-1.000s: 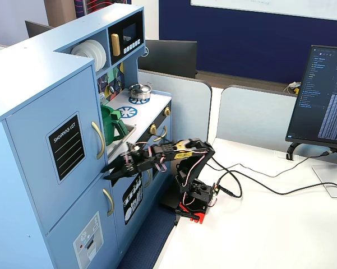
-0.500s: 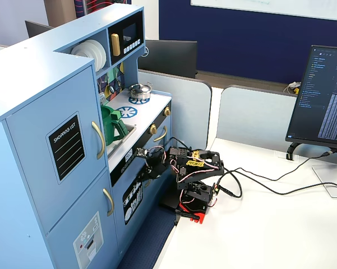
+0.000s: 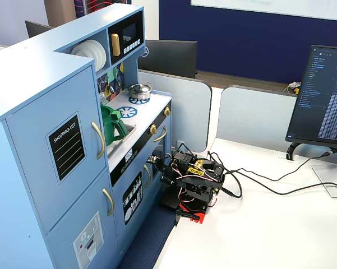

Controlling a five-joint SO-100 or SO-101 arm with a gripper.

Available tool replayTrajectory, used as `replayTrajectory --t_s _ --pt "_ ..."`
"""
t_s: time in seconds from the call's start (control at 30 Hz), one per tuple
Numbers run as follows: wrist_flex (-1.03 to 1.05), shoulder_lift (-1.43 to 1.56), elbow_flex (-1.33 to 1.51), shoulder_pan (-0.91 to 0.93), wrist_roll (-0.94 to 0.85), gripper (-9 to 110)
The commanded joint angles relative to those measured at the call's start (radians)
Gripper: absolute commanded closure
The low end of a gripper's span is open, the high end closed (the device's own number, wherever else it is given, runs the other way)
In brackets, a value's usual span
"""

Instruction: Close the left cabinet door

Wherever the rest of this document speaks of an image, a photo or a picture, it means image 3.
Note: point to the silver monitor stand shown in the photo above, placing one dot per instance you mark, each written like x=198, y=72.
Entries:
x=331, y=179

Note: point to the whiteboard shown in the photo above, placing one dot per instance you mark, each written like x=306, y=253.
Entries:
x=269, y=7

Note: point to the steel pot with lid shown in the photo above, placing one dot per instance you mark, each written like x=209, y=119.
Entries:
x=140, y=91

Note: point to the computer monitor with code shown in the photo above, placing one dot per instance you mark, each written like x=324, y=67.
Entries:
x=319, y=98

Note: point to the black monitor bracket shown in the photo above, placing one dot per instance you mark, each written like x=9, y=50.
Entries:
x=292, y=151

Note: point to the gold stove knob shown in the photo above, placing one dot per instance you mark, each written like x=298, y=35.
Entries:
x=153, y=129
x=167, y=111

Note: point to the hanging toy utensils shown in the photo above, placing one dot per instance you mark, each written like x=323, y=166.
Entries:
x=113, y=82

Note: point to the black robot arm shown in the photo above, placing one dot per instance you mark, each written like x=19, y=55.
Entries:
x=196, y=179

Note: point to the green plastic pitcher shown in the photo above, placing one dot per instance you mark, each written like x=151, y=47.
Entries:
x=110, y=126

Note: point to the blue door with dishes print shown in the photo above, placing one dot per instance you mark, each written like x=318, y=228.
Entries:
x=131, y=207

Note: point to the freezer door with dispenser print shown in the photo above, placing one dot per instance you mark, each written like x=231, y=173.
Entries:
x=81, y=224

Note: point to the grey desk divider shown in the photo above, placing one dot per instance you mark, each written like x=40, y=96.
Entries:
x=255, y=115
x=179, y=112

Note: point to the stack of white plates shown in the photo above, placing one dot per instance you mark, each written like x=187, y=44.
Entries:
x=91, y=53

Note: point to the fridge door with shopping list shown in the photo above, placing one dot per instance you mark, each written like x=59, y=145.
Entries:
x=53, y=145

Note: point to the black monitor back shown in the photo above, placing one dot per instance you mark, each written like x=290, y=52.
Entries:
x=36, y=28
x=171, y=59

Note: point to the blue toy kitchen body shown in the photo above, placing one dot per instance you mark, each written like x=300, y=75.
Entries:
x=39, y=84

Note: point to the white and yellow clutter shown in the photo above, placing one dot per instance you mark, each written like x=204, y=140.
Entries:
x=293, y=87

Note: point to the blue oven door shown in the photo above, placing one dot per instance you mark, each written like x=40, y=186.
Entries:
x=162, y=145

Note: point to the grey toy sink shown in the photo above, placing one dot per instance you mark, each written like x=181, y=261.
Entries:
x=120, y=143

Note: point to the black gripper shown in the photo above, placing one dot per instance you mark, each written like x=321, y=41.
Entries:
x=213, y=170

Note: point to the white label sticker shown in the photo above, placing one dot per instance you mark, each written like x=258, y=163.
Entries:
x=128, y=155

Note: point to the red table clamp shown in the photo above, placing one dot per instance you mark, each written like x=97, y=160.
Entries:
x=194, y=214

